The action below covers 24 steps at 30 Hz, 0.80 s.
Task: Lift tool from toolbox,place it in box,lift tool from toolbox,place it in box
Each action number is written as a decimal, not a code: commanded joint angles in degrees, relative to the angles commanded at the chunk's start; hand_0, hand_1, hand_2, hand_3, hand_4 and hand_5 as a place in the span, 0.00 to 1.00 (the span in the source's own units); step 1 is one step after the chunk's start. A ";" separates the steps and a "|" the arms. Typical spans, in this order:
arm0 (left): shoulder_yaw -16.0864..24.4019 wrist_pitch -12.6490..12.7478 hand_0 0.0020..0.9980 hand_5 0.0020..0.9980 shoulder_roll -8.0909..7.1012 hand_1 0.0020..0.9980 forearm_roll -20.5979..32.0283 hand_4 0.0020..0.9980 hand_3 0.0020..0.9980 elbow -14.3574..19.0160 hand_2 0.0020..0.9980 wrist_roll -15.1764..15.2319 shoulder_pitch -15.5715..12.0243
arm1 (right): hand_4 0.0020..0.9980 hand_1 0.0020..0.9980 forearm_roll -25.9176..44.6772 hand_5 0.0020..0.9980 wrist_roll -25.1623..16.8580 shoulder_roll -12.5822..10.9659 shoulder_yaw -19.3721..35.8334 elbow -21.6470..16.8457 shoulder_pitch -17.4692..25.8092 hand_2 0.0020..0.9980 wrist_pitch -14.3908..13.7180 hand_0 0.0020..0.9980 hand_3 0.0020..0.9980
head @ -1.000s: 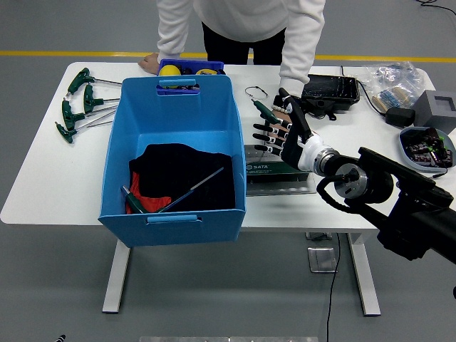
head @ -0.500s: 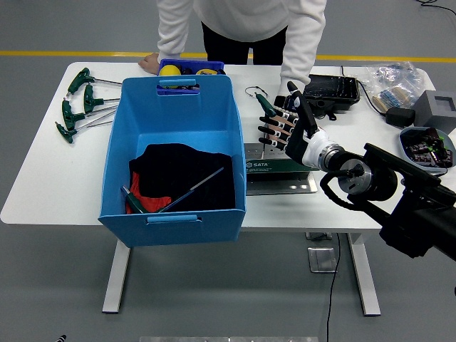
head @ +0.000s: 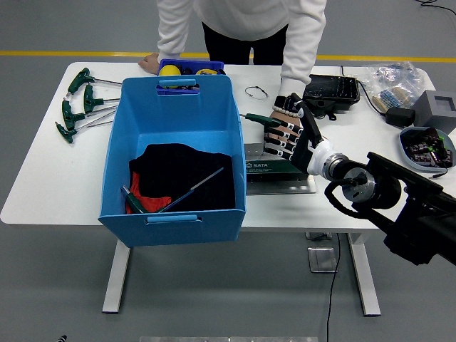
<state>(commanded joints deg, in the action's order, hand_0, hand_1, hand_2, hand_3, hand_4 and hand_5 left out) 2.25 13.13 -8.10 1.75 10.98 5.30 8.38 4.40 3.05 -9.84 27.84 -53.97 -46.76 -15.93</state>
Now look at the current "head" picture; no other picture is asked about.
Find black adapter cord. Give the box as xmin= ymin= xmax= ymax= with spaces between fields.
xmin=341 ymin=65 xmax=388 ymax=117

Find square metal floor plate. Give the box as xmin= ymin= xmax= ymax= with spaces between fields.
xmin=307 ymin=247 xmax=338 ymax=274

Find taped resistor strip bundle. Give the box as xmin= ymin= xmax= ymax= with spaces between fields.
xmin=372 ymin=87 xmax=416 ymax=111

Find large blue plastic storage box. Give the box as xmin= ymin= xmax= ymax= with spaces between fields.
xmin=98 ymin=74 xmax=247 ymax=247

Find small dark blue bin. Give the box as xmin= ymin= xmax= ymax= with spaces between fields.
xmin=157 ymin=58 xmax=226 ymax=96

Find light blue dish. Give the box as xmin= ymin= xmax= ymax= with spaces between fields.
xmin=398 ymin=126 xmax=456 ymax=173

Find black wrist watch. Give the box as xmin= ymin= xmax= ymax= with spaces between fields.
xmin=273 ymin=94 xmax=304 ymax=112

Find black power adapter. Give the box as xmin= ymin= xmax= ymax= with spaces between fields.
xmin=385 ymin=106 xmax=416 ymax=128

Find thin wire ring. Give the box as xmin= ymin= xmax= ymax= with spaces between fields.
xmin=244 ymin=85 xmax=270 ymax=101

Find black looped floor cable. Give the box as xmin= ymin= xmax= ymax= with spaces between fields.
xmin=415 ymin=0 xmax=456 ymax=17

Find large green T-handle hex wrench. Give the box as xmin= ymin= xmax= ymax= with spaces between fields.
xmin=120 ymin=166 xmax=225 ymax=214

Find black rectangular tray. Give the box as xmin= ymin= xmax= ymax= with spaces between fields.
xmin=302 ymin=73 xmax=361 ymax=121

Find person's right hand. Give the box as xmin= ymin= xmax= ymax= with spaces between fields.
xmin=138 ymin=52 xmax=160 ymax=75

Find person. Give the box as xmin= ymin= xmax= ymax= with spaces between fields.
xmin=138 ymin=0 xmax=328 ymax=129

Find yellow ball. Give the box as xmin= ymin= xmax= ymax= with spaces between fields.
xmin=159 ymin=64 xmax=182 ymax=89

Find person's left hand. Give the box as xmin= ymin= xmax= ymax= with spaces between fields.
xmin=269 ymin=110 xmax=304 ymax=129

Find white table leg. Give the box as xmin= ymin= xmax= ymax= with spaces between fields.
xmin=347 ymin=233 xmax=382 ymax=317
xmin=102 ymin=239 xmax=132 ymax=314

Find black cloth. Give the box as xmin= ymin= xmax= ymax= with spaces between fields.
xmin=128 ymin=142 xmax=236 ymax=213

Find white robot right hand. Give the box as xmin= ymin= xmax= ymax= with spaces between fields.
xmin=262 ymin=93 xmax=336 ymax=178

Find grey foam block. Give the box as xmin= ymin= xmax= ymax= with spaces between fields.
xmin=413 ymin=89 xmax=456 ymax=135

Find small green T-handle hex wrench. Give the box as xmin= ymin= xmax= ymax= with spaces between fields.
xmin=239 ymin=113 xmax=286 ymax=129

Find green grey wrench holder rack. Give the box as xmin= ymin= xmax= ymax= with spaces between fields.
xmin=244 ymin=142 xmax=318 ymax=195

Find clear plastic bag of parts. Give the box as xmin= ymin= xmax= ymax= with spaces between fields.
xmin=363 ymin=61 xmax=428 ymax=110

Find dark electronic parts pile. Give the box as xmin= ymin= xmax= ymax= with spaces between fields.
xmin=404 ymin=127 xmax=454 ymax=168

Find white bead bracelet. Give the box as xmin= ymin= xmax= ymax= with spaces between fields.
xmin=271 ymin=104 xmax=304 ymax=119

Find orange cloth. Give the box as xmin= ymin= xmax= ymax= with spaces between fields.
xmin=125 ymin=172 xmax=172 ymax=214

